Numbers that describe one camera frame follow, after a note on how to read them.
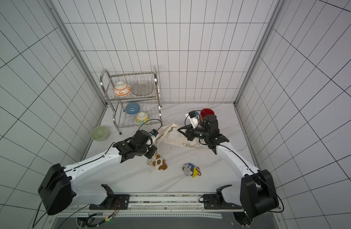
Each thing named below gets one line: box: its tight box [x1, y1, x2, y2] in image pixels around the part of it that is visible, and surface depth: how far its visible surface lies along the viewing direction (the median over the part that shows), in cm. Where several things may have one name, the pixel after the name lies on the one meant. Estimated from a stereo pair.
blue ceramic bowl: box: [125, 102, 141, 115], surface depth 110 cm
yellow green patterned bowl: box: [135, 111, 151, 125], surface depth 100 cm
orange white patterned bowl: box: [113, 81, 132, 97], surface depth 87 cm
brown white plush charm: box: [152, 150, 168, 171], surface depth 85 cm
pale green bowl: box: [90, 125, 109, 142], surface depth 97 cm
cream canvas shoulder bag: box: [147, 122, 210, 165], surface depth 76 cm
